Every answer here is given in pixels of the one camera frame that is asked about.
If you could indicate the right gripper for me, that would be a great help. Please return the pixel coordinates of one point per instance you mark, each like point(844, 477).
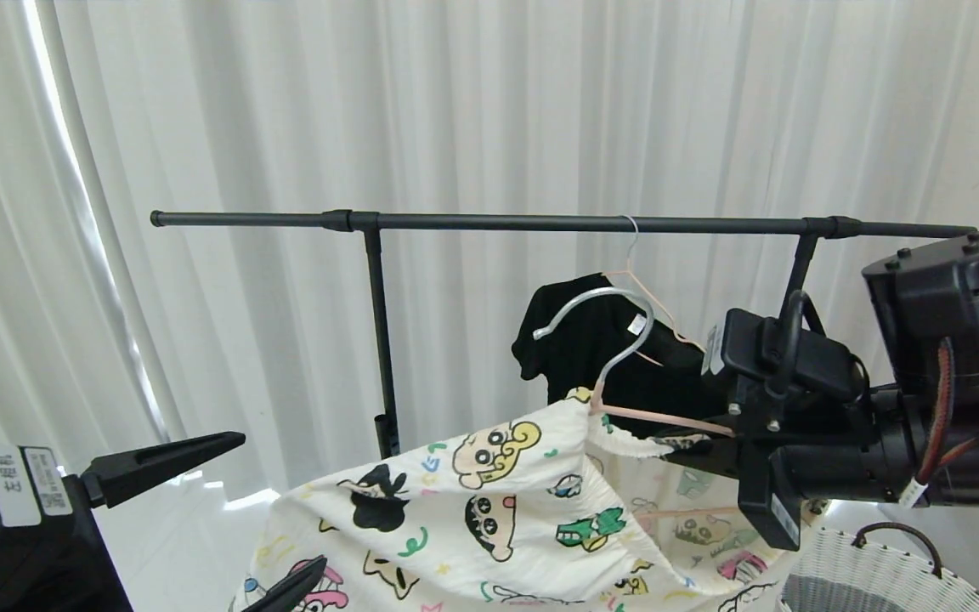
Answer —
point(829, 467)

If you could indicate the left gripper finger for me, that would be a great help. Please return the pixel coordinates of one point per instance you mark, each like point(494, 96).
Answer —
point(141, 476)
point(294, 595)

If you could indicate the cream printed garment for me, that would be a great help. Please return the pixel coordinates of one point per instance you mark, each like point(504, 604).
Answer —
point(498, 476)

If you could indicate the black garment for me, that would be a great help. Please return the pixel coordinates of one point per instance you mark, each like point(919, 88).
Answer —
point(574, 340)

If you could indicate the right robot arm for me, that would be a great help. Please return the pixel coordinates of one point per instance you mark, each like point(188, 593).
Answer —
point(948, 323)

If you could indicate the white laundry basket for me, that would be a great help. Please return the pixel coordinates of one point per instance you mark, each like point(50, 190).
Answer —
point(846, 569)

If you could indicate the black clothes rack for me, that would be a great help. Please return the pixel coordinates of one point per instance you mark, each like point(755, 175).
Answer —
point(498, 223)

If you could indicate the white curtain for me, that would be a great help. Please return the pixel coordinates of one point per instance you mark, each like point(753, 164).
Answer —
point(243, 127)

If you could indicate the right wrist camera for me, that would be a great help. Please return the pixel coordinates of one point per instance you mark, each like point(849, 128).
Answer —
point(812, 357)

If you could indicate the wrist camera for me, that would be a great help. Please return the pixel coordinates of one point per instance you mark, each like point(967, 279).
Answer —
point(812, 357)
point(22, 544)

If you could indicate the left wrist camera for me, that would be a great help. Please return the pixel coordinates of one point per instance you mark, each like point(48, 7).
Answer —
point(22, 544)

